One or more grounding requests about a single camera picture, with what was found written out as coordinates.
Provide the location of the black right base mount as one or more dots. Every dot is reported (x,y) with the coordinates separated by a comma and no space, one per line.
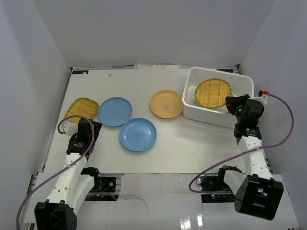
(222,192)

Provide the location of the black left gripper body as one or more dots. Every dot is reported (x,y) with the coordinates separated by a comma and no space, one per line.
(96,125)

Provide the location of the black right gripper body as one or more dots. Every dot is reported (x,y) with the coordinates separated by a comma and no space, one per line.
(236,108)

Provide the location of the orange plastic plate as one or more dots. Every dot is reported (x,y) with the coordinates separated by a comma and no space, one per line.
(166,104)

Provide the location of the blue plate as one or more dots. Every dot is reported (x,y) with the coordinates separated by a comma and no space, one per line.
(138,134)
(115,112)

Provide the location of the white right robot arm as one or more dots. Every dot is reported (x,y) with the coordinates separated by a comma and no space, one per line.
(256,192)

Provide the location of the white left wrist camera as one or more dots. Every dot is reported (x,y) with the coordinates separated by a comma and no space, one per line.
(68,128)

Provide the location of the round bamboo woven plate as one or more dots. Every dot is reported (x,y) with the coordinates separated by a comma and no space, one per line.
(211,93)

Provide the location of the fan-shaped bamboo woven plate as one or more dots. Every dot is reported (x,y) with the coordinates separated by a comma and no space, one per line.
(83,106)

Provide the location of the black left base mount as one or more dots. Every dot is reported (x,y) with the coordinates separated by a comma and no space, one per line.
(104,185)

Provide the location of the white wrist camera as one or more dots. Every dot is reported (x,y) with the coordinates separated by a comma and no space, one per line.
(262,97)
(68,128)

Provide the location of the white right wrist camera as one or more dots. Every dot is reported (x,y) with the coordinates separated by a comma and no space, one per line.
(262,97)

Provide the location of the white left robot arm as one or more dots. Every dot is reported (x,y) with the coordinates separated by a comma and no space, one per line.
(59,210)

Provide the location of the white plastic bin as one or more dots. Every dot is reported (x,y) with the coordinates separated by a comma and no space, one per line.
(240,84)

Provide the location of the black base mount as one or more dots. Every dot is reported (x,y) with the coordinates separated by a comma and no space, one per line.
(104,185)
(222,192)

